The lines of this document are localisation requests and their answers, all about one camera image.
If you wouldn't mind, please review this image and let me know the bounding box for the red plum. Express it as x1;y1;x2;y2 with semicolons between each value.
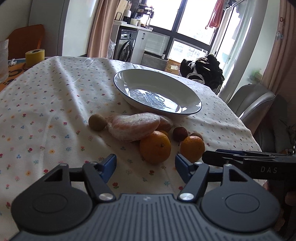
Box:
173;127;188;142

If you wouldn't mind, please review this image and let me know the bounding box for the textured drinking glass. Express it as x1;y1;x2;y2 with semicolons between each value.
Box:
0;39;9;83

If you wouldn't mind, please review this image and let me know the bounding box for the white kitchen cabinet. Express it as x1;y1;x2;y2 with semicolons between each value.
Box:
110;20;151;64

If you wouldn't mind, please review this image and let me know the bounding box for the orange chair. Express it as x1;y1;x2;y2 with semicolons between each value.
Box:
8;25;45;60

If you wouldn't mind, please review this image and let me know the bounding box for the red hanging towel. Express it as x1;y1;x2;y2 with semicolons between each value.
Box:
205;0;226;29

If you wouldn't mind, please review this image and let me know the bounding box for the grey washing machine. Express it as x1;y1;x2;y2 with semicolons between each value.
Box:
113;29;137;62

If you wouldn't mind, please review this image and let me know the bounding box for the brown kiwi fruit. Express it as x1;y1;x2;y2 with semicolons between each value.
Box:
88;113;107;131

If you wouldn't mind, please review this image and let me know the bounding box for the cardboard box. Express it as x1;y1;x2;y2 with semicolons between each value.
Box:
165;59;181;75

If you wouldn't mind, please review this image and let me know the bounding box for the yellow tape roll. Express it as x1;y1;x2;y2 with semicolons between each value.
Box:
25;49;45;68

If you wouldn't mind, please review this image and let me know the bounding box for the white refrigerator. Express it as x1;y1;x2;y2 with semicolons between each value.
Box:
29;0;70;57

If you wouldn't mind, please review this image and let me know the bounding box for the black clothes pile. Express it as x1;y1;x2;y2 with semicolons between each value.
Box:
180;54;225;93

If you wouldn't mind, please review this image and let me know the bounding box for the right pink curtain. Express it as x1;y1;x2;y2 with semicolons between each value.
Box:
261;1;295;95

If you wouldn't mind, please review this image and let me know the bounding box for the dish rack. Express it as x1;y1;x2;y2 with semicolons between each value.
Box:
135;4;154;28

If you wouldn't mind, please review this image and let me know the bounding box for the pink curtain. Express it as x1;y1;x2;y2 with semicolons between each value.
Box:
87;0;119;58
261;1;295;95

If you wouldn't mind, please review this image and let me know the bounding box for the grey leather chair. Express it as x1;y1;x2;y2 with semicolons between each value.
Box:
228;84;275;134

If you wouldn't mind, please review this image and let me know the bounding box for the white plate dark rim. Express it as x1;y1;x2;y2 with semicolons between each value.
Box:
113;69;202;116

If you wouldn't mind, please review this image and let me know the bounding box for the large peeled pomelo segment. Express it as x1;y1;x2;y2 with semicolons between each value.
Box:
106;113;160;142

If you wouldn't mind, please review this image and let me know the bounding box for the large orange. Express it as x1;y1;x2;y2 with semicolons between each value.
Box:
139;131;171;164

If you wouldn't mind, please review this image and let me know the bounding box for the floral white tablecloth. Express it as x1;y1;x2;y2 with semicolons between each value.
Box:
0;56;262;241

